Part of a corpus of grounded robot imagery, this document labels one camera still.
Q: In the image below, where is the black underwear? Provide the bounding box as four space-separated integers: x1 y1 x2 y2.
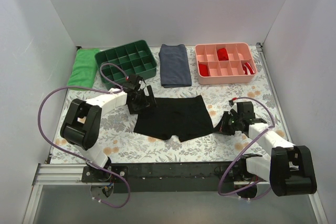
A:
133 95 214 142

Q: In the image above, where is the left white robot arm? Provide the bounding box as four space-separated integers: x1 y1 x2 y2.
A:
60 74 156 182

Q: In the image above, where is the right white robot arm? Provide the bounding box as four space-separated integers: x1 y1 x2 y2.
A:
214 97 317 196

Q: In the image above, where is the red white striped underwear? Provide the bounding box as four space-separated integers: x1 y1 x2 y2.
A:
242 62 256 76

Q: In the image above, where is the rolled red underwear left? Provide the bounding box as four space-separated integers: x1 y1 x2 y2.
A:
198 63 209 77

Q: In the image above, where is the rolled red underwear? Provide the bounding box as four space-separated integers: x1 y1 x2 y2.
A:
217 48 229 61
198 63 209 77

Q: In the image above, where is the rolled red underwear top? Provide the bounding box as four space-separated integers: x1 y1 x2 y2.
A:
217 48 229 61

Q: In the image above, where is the folded grey-blue towel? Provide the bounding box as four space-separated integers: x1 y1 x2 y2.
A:
159 44 192 88

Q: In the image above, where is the green divided organizer tray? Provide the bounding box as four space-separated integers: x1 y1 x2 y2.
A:
94 40 157 89

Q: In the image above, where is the pink divided organizer tray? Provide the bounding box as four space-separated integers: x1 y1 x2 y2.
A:
195 42 258 85

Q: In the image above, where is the folded green towel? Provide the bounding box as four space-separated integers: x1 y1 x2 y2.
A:
67 48 100 88

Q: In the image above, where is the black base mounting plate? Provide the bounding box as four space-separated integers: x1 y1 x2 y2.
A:
81 161 260 194

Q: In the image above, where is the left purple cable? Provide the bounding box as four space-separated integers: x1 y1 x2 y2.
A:
38 62 132 208

